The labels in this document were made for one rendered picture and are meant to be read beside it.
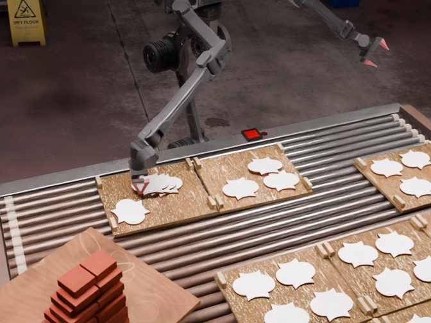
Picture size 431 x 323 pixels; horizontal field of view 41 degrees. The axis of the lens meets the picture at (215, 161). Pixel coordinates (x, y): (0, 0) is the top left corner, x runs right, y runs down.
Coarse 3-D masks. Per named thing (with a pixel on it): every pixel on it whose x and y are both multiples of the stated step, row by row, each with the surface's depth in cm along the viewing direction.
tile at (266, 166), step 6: (252, 162) 250; (258, 162) 250; (264, 162) 250; (270, 162) 250; (276, 162) 250; (252, 168) 246; (258, 168) 246; (264, 168) 246; (270, 168) 246; (276, 168) 246; (264, 174) 243
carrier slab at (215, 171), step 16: (208, 160) 252; (224, 160) 252; (240, 160) 253; (288, 160) 254; (208, 176) 243; (224, 176) 243; (240, 176) 244; (256, 176) 244; (208, 192) 236; (256, 192) 235; (272, 192) 236; (288, 192) 236; (304, 192) 236; (224, 208) 227; (240, 208) 228
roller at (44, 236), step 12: (420, 144) 271; (360, 156) 261; (372, 156) 262; (312, 168) 253; (324, 168) 253; (336, 168) 255; (60, 228) 217; (72, 228) 218; (84, 228) 219; (12, 240) 211; (24, 240) 212; (36, 240) 213
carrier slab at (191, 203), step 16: (112, 176) 241; (128, 176) 241; (176, 176) 242; (192, 176) 242; (112, 192) 232; (128, 192) 233; (192, 192) 234; (112, 208) 225; (144, 208) 225; (160, 208) 225; (176, 208) 226; (192, 208) 226; (208, 208) 226; (144, 224) 218; (160, 224) 218
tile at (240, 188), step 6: (234, 180) 240; (240, 180) 240; (246, 180) 240; (228, 186) 236; (234, 186) 236; (240, 186) 236; (246, 186) 237; (252, 186) 237; (228, 192) 233; (234, 192) 233; (240, 192) 233; (246, 192) 234; (252, 192) 234; (240, 198) 231
